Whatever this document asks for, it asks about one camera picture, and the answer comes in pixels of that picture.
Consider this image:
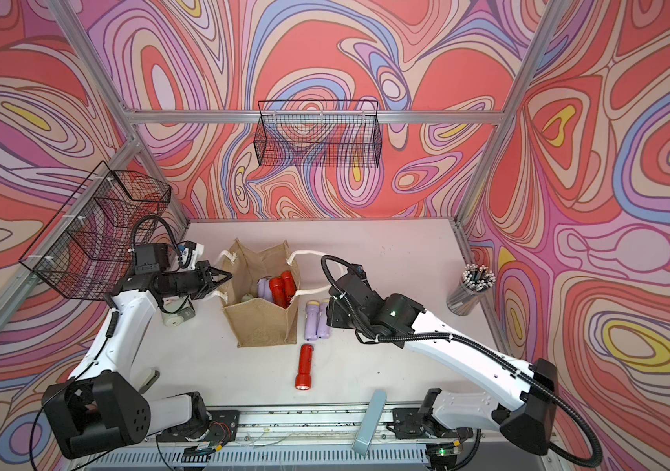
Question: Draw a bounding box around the purple flashlight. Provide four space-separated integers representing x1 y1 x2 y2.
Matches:
258 278 271 300
305 300 320 341
317 300 330 340

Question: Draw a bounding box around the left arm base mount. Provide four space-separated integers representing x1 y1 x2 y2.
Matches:
156 409 241 445

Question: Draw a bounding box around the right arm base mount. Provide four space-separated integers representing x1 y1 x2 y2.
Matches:
386 407 476 443

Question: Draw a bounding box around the wire basket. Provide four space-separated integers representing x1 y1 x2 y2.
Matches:
19 162 171 301
254 98 383 168

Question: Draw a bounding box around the back wire basket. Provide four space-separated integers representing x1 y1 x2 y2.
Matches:
254 98 383 168

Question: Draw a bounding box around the left wire basket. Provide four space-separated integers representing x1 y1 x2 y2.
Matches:
19 162 171 301

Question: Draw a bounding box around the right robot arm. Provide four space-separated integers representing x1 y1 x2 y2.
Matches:
320 254 603 469

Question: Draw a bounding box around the red flashlight top row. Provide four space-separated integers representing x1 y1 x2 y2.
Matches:
280 271 297 303

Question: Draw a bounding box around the grey blue bar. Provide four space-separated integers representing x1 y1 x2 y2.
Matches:
352 390 387 456

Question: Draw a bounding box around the burlap tote bag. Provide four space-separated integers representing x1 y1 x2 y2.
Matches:
215 241 329 349

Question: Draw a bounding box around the small green white device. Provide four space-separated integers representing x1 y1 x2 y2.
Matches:
161 299 196 327

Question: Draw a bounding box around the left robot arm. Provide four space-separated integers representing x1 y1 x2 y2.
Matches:
40 214 232 460

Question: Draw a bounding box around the cup of pens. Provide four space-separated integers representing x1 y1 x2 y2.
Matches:
447 263 496 316

